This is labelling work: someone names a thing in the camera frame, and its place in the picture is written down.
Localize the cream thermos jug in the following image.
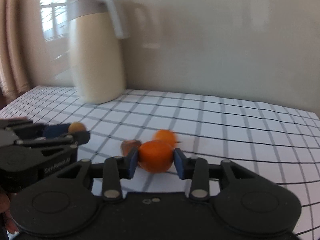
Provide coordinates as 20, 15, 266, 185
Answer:
69, 0, 131, 104

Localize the orange fruit with brown patch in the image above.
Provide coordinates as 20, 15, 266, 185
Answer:
121, 140, 142, 156

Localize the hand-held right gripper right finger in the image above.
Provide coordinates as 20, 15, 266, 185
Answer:
173, 148, 253, 202

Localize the white checked tablecloth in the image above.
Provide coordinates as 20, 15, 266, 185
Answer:
0, 85, 320, 240

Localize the small olive-brown round fruit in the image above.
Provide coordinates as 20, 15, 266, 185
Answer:
68, 122, 87, 133

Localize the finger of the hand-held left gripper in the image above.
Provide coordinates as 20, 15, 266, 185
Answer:
15, 131, 91, 149
0, 119, 72, 144

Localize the person's left hand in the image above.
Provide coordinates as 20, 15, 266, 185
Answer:
0, 190, 20, 235

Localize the beige curtain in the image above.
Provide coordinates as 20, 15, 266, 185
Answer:
0, 0, 38, 100

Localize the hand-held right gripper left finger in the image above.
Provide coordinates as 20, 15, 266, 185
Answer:
56, 147, 139, 202

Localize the round orange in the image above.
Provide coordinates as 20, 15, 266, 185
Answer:
138, 140, 174, 173
155, 129, 178, 147

